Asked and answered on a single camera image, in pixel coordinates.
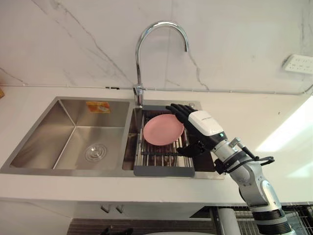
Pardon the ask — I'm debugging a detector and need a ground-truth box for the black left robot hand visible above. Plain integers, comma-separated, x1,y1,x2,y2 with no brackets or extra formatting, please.
98,227,134,235

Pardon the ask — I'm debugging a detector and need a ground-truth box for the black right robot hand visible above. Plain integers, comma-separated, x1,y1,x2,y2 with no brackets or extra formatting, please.
165,103,227,157

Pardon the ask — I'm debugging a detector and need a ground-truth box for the round sink drain strainer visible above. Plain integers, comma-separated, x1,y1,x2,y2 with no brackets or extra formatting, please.
84,143,108,163

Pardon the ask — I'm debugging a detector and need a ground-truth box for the stainless steel double sink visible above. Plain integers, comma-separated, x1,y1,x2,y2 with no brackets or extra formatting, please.
0,96,225,181

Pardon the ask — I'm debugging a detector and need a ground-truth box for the pink plate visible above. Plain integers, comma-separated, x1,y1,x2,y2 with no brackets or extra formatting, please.
143,114,185,146

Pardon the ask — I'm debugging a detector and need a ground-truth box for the grey metal drying rack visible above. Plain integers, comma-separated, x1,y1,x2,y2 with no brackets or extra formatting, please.
133,105,196,178

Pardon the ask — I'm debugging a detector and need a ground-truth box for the chrome gooseneck faucet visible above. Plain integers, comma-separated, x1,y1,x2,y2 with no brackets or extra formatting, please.
133,21,190,109

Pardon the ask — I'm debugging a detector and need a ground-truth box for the orange sticker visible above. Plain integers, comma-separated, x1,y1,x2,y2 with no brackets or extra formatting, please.
86,101,111,114

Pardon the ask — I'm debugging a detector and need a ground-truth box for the white power strip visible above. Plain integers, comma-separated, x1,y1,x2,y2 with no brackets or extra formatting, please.
282,54,313,75

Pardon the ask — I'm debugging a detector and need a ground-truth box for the white wall cable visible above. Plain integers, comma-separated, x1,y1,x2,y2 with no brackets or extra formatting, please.
0,82,313,95

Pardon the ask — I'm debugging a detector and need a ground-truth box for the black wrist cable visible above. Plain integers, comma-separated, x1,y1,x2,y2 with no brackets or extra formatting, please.
214,145,275,175

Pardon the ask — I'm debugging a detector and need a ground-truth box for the white round post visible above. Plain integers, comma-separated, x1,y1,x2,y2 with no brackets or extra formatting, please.
217,206,240,235

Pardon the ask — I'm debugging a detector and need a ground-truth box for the dishwasher wire rack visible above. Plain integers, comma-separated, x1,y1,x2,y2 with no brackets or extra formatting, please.
234,205,313,235

